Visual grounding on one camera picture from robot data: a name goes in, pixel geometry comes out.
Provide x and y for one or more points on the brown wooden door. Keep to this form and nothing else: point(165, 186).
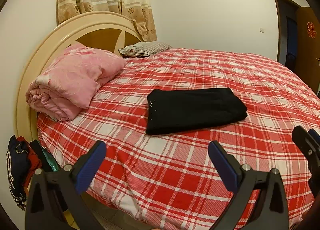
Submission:
point(307, 61)

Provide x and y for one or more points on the black pants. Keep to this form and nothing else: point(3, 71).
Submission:
point(188, 110)

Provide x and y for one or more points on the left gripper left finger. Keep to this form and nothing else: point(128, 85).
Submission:
point(43, 210)

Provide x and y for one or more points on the pink folded quilt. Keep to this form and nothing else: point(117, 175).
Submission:
point(69, 83)

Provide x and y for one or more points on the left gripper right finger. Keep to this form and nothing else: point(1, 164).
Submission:
point(270, 211)

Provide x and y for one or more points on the grey striped pillow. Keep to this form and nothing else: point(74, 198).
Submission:
point(144, 49)

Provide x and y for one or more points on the red white plaid bedsheet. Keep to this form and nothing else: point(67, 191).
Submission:
point(169, 181)

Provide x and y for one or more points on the cream round headboard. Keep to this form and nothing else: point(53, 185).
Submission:
point(97, 29)

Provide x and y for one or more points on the pile of dark clothes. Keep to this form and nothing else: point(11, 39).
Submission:
point(23, 159)

